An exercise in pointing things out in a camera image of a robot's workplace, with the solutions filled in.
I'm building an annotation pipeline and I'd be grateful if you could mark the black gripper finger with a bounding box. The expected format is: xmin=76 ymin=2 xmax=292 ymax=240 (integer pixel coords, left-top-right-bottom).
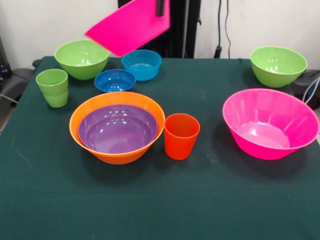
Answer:
xmin=155 ymin=0 xmax=166 ymax=18

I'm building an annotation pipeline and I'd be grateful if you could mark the pink plastic bowl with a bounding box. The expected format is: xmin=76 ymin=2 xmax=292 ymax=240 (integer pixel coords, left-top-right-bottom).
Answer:
xmin=222 ymin=88 xmax=320 ymax=161
xmin=84 ymin=0 xmax=172 ymax=58

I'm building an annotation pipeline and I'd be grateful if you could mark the purple plastic bowl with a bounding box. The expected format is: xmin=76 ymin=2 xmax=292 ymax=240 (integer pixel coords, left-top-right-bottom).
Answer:
xmin=77 ymin=104 xmax=159 ymax=154

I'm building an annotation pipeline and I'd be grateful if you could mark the green plastic bowl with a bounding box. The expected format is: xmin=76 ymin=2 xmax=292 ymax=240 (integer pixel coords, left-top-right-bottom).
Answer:
xmin=54 ymin=39 xmax=111 ymax=81
xmin=250 ymin=45 xmax=308 ymax=89

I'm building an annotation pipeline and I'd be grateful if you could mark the orange plastic bowl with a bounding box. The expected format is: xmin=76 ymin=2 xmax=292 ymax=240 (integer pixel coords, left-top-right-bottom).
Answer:
xmin=69 ymin=91 xmax=166 ymax=165

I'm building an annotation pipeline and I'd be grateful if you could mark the light blue plastic bowl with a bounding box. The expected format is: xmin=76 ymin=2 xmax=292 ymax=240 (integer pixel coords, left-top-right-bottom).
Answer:
xmin=121 ymin=49 xmax=163 ymax=82

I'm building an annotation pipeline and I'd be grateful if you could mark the dark blue plastic bowl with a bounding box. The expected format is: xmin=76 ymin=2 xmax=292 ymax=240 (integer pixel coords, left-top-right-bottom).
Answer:
xmin=94 ymin=69 xmax=137 ymax=93

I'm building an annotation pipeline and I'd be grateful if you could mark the green plastic cup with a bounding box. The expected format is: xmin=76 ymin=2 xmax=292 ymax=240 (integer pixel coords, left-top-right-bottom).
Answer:
xmin=35 ymin=68 xmax=69 ymax=108

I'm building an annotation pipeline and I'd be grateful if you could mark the red plastic cup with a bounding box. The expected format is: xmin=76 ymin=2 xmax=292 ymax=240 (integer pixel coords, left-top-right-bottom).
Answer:
xmin=164 ymin=113 xmax=201 ymax=161

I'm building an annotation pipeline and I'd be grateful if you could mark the black office chair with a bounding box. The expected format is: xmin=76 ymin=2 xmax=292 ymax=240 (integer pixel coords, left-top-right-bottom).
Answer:
xmin=289 ymin=69 xmax=320 ymax=110
xmin=0 ymin=59 xmax=41 ymax=102

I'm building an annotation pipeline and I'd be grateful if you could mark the dark green tablecloth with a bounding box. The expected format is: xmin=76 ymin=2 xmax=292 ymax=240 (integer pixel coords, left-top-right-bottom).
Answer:
xmin=0 ymin=56 xmax=320 ymax=240

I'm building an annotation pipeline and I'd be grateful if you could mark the black hanging cable with plug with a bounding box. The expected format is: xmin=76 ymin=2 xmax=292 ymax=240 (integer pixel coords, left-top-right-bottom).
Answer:
xmin=214 ymin=0 xmax=224 ymax=59

